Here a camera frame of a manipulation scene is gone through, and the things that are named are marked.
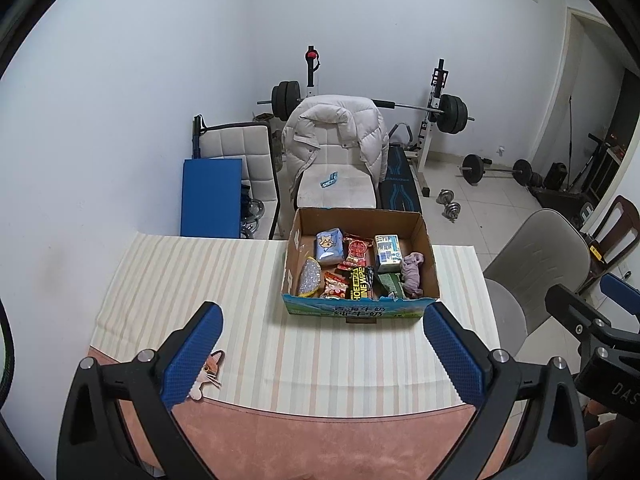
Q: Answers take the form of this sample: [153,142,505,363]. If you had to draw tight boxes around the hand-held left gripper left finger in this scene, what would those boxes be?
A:
[56,301,224,480]

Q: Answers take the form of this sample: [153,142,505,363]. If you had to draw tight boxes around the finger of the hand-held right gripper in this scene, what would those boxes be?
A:
[600,273,640,311]
[545,285,640,358]

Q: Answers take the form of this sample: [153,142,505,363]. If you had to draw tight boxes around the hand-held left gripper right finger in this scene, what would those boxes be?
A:
[422,302,588,480]

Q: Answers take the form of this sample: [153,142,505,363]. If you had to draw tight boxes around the purple cloth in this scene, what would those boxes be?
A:
[400,253,426,298]

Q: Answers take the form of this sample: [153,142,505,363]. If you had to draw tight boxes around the green packet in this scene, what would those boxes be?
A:
[377,272,407,301]

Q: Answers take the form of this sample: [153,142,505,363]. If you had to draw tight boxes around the black yellow wipes packet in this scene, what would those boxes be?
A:
[345,266,376,301]

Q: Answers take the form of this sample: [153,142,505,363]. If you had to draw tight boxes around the white blue tissue pack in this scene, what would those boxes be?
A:
[374,234,405,273]

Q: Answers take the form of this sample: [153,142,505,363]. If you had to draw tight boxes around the small red cartoon snack packet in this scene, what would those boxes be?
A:
[322,271,350,298]

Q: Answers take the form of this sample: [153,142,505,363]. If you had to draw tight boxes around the silver yellow snack packet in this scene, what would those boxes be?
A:
[298,257,323,297]

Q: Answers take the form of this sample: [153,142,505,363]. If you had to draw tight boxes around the large red snack packet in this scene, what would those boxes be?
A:
[337,234,376,272]

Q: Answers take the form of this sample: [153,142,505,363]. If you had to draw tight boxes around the cardboard box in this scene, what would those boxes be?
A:
[281,206,441,322]

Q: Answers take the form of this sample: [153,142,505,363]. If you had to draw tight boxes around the blue cartoon tissue pack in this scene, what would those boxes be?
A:
[314,229,345,266]

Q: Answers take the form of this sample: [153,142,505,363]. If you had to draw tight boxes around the grey chair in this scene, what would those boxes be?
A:
[482,208,592,356]

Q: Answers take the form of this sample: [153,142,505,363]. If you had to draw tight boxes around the striped cat-print table mat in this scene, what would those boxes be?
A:
[87,232,501,480]

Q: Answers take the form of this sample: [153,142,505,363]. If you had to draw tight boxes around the brown wooden chair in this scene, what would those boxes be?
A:
[585,195,640,281]

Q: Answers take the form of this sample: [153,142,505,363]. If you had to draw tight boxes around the black scooter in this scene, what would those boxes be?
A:
[530,132,621,211]

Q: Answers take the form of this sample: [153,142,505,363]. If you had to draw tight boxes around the chrome dumbbell under chair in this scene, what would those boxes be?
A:
[240,197,263,238]

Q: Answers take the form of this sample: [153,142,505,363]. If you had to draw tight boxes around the blue folded mat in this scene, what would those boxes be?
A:
[180,158,244,238]

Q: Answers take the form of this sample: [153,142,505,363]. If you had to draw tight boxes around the small floor barbell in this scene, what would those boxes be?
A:
[460,154,533,186]

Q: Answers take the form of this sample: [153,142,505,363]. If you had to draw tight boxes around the black weight bench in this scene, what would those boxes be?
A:
[380,144,423,211]

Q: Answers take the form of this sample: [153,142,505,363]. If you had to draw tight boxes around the white chair with jacket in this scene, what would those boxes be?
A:
[291,125,377,209]

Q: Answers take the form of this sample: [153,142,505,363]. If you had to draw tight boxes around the white padded chair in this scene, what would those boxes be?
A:
[197,121,281,241]

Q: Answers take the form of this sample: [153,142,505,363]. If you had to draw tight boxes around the black upright pole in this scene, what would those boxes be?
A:
[192,115,207,161]

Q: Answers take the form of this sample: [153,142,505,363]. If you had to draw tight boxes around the white bench press rack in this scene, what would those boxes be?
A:
[305,46,451,198]

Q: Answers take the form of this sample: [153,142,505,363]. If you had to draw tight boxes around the white puffer jacket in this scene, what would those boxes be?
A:
[281,95,391,191]

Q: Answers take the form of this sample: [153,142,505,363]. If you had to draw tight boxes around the black cable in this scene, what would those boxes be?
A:
[0,300,16,401]

